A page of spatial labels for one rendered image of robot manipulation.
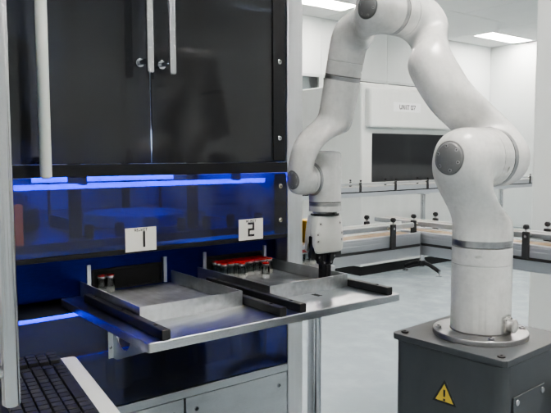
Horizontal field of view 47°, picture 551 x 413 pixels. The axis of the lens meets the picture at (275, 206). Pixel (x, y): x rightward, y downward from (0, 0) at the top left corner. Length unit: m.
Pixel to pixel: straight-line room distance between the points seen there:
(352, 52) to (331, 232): 0.46
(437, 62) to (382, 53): 7.63
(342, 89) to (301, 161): 0.20
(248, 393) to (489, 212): 0.95
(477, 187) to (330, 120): 0.48
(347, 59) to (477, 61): 9.18
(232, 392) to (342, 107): 0.86
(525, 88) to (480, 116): 9.24
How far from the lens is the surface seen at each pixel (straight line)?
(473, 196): 1.27
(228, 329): 1.32
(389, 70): 9.10
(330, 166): 1.61
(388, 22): 1.43
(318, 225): 1.62
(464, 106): 1.38
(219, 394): 1.85
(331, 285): 1.67
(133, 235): 1.62
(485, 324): 1.34
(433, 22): 1.50
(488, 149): 1.26
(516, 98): 10.68
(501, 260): 1.32
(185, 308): 1.42
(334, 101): 1.58
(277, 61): 1.87
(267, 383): 1.94
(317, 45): 8.20
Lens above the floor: 1.23
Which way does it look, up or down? 5 degrees down
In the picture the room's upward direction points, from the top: straight up
